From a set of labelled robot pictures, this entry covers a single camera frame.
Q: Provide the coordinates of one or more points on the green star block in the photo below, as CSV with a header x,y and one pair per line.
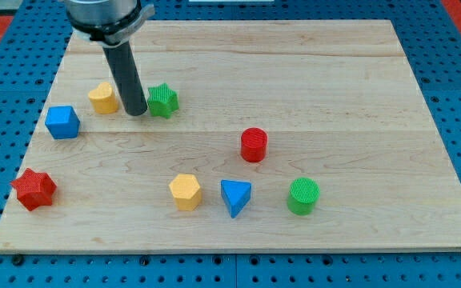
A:
x,y
162,101

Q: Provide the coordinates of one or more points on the red cylinder block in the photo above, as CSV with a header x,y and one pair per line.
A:
x,y
253,144

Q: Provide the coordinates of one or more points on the light wooden board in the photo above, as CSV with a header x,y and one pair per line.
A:
x,y
338,101

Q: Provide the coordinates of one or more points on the blue triangle block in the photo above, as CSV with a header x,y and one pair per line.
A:
x,y
235,194

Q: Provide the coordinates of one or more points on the yellow heart block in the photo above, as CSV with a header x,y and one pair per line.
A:
x,y
103,99

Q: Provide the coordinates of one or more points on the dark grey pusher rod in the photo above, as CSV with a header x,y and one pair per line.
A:
x,y
124,71

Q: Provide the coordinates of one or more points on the yellow hexagon block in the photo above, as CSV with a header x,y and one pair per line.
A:
x,y
186,192

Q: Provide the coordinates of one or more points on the green cylinder block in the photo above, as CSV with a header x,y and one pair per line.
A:
x,y
303,195

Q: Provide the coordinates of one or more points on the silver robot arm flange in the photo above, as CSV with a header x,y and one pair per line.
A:
x,y
110,23

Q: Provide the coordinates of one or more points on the blue cube block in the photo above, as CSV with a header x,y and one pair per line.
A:
x,y
62,122

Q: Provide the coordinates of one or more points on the red star block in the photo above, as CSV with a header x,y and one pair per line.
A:
x,y
34,189

